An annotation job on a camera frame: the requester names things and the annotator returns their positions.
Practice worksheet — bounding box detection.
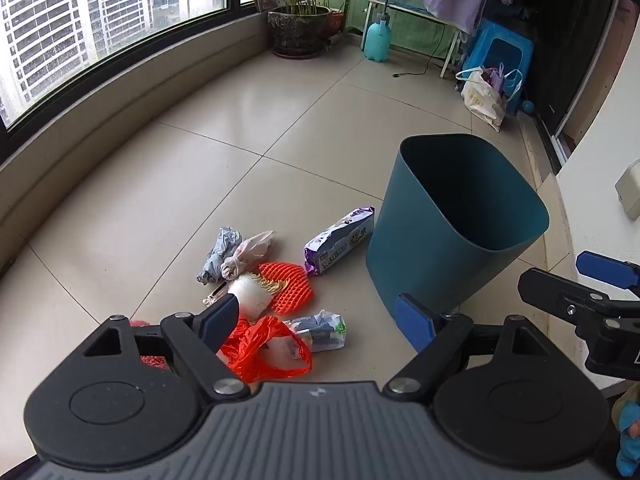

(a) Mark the blue plastic stool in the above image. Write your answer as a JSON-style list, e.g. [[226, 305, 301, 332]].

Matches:
[[462, 20, 534, 116]]

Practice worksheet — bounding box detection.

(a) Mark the knotted white plastic bag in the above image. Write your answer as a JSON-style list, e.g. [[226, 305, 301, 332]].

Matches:
[[220, 231, 274, 282]]

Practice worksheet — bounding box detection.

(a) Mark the blue gloved hand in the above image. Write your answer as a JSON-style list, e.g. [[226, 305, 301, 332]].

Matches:
[[613, 401, 639, 478]]

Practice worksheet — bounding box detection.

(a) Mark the grey green wrapper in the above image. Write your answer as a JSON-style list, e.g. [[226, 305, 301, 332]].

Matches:
[[285, 310, 347, 353]]

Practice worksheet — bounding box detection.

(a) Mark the white drying rack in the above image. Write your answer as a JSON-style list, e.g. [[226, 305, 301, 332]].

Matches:
[[362, 0, 463, 79]]

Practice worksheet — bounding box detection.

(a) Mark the orange plastic bag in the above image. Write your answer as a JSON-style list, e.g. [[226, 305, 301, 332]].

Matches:
[[219, 315, 312, 384]]

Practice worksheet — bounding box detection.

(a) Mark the long pink snack wrapper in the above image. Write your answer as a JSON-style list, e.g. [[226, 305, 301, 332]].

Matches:
[[202, 282, 229, 308]]

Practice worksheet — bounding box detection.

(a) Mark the red fuzzy slipper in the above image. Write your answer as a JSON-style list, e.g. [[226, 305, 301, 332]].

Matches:
[[129, 318, 172, 372]]

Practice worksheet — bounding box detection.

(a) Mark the black power cable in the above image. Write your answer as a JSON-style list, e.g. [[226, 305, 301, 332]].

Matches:
[[391, 24, 449, 80]]

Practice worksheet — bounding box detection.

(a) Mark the purple white biscuit package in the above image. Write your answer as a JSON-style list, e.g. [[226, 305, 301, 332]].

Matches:
[[304, 207, 375, 276]]

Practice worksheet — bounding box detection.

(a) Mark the beige wall socket cover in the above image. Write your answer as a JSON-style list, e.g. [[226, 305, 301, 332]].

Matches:
[[615, 159, 640, 220]]

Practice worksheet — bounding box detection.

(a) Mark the white tote bag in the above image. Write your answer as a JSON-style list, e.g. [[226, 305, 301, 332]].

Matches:
[[456, 66, 506, 132]]

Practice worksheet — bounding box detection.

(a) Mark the crumpled grey plastic bag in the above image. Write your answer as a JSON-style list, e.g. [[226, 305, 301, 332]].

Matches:
[[196, 226, 242, 285]]

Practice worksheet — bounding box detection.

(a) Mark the teal spray bottle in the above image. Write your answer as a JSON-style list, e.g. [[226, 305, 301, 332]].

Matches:
[[361, 0, 392, 63]]

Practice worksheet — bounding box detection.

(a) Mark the small red flower pot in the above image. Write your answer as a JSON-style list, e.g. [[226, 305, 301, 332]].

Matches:
[[326, 10, 344, 37]]

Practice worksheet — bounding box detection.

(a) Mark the small blue ball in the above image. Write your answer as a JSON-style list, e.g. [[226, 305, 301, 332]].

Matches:
[[522, 101, 535, 115]]

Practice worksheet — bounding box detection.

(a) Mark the dark ceramic plant pot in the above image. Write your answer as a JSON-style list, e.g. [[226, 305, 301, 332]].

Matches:
[[267, 6, 331, 58]]

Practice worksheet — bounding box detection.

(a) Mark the teal plastic trash bin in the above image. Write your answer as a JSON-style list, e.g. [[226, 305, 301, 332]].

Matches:
[[366, 133, 549, 313]]

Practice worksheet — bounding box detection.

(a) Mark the white cabbage piece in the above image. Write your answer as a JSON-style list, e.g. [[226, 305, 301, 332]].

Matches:
[[228, 273, 288, 321]]

